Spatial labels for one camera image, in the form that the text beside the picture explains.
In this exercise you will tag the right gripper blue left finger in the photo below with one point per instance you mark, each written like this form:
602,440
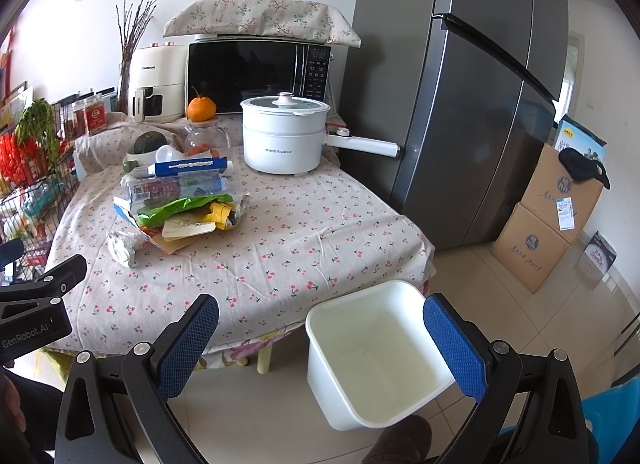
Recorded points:
181,344

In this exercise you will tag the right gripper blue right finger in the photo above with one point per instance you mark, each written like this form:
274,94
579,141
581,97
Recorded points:
460,343

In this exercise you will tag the white tissue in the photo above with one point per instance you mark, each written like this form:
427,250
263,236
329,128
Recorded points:
123,247

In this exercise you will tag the clear plastic water bottle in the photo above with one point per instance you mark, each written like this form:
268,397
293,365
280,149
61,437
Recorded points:
151,192

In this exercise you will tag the white yogurt drink bottle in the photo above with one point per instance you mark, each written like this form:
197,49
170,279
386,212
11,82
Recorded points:
228,171

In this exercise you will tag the blue biscuit stick box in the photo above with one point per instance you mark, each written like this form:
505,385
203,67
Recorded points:
175,168

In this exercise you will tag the white plastic trash bin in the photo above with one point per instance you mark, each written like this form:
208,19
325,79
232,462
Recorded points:
371,361

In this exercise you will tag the brown slipper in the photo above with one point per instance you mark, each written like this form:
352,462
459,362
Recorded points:
407,442

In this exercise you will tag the brown cardboard piece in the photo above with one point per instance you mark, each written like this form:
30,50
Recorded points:
170,247

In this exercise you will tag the lower cardboard box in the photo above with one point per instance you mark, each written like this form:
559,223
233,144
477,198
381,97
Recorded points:
528,248

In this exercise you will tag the cardboard box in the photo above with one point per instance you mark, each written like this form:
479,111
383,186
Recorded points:
562,203
528,248

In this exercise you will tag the yellow crumpled wrapper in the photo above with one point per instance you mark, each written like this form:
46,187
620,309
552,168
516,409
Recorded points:
225,216

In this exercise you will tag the blue plastic stool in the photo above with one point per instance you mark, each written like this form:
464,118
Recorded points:
557,427

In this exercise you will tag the small dark box on floor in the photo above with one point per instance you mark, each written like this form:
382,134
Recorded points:
600,254

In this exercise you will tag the small green fruit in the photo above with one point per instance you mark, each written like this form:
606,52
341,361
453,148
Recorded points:
128,166

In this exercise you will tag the cherry print tablecloth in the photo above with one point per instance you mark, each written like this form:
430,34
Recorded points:
302,240

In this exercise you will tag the stacked white bowls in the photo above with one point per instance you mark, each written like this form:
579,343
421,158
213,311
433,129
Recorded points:
145,161

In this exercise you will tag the upper cardboard box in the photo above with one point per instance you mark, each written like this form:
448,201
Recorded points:
562,203

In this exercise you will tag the dark green squash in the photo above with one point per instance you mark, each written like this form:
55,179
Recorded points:
148,142

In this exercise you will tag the red label spice jar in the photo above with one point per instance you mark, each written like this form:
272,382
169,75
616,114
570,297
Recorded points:
95,115

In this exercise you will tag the black cap on box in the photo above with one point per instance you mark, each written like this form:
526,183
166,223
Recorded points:
582,169

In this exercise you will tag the glass jar with wooden lid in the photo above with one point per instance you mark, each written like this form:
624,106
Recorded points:
206,137

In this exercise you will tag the blue white product box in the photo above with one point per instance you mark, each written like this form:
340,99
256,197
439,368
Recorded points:
574,135

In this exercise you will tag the white electric cooking pot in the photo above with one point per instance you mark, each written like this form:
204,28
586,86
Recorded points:
285,135

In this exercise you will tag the orange tangerine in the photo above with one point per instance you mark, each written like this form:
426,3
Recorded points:
201,107

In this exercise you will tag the white air fryer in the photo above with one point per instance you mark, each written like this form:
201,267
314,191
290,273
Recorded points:
156,85

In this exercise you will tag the black microwave oven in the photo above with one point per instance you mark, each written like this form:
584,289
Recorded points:
229,70

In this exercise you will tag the dark grey refrigerator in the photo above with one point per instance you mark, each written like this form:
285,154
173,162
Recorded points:
467,89

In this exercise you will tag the dried branches in vase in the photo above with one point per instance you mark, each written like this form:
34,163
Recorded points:
132,21

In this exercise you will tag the floral microwave cover cloth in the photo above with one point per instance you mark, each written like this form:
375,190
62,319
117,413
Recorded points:
297,19

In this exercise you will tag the black wire snack rack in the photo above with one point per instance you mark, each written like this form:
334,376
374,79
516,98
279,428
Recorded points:
34,197

